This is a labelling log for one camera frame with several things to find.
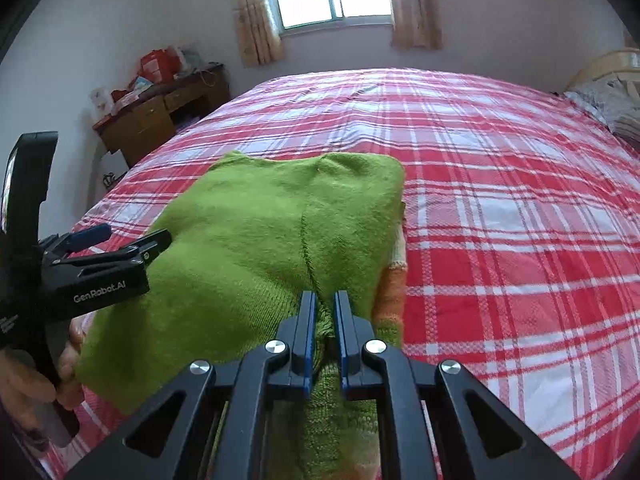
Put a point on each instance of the person's left hand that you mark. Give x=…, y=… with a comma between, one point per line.
x=72, y=360

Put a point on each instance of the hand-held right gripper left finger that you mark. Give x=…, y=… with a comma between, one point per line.
x=307, y=345

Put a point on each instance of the green knitted sweater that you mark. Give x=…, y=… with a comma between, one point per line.
x=250, y=220

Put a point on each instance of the white plastic bag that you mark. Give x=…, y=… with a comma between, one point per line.
x=185, y=59

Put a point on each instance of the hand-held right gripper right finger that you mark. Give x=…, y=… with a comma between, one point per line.
x=343, y=345

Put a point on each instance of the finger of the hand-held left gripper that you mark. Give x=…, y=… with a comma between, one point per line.
x=145, y=247
x=92, y=234

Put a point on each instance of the cream wooden headboard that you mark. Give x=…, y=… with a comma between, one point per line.
x=602, y=62

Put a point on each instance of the wooden desk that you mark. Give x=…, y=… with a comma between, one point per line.
x=150, y=120

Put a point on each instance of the grey patterned pillow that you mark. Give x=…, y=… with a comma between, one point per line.
x=607, y=105

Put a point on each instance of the beige curtain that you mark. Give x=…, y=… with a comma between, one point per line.
x=415, y=10
x=255, y=20

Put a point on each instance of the red plaid bedsheet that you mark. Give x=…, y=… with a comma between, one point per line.
x=500, y=220

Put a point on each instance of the red gift bag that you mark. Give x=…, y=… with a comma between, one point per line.
x=156, y=66

